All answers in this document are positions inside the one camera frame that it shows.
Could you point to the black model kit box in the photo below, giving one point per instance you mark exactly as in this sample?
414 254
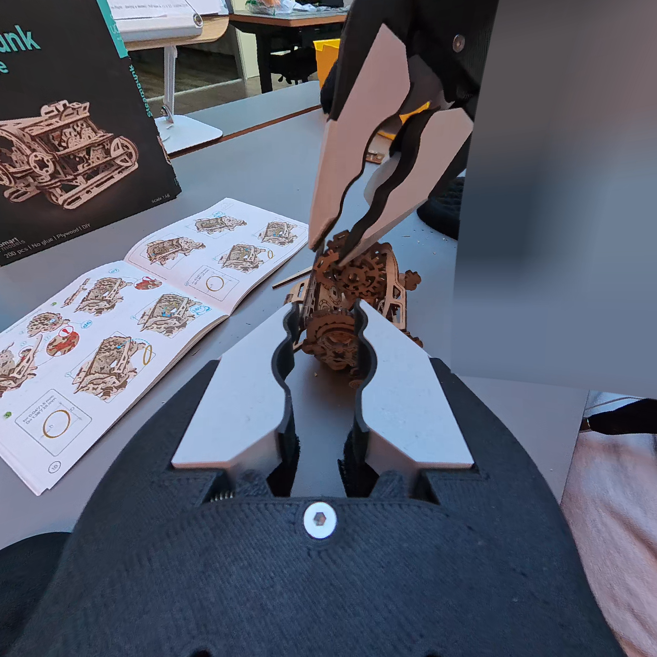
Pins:
77 77

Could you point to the grey desk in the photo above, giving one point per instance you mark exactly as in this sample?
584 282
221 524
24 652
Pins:
256 164

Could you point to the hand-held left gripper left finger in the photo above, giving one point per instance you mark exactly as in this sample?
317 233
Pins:
231 410

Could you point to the yellow plastic storage bin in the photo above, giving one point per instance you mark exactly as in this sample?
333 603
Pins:
326 61

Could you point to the illustrated instruction booklet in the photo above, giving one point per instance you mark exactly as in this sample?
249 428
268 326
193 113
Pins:
215 241

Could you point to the black office chair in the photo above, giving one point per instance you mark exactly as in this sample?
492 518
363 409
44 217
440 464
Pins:
292 64

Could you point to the thin wooden stick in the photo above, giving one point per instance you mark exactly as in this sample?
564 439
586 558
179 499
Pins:
292 277

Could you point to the wooden mechanical model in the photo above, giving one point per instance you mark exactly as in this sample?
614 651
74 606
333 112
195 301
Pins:
359 277

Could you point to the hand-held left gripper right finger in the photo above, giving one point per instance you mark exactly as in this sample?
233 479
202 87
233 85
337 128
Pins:
415 410

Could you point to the person's black trousers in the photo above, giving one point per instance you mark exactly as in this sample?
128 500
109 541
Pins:
25 590

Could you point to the white desk stand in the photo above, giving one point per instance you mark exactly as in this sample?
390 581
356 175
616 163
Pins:
190 131

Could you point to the plywood parts sheet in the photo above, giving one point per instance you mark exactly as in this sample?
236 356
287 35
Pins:
374 158

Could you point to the person's white shirt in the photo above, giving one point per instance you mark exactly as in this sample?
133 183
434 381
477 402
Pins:
616 513

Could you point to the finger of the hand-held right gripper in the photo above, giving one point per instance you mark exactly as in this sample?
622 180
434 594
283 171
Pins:
436 154
354 118

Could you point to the black honeycomb wrist rest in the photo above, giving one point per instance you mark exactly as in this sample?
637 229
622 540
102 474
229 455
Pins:
444 210

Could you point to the brown wooden table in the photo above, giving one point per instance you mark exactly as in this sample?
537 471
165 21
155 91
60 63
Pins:
287 20

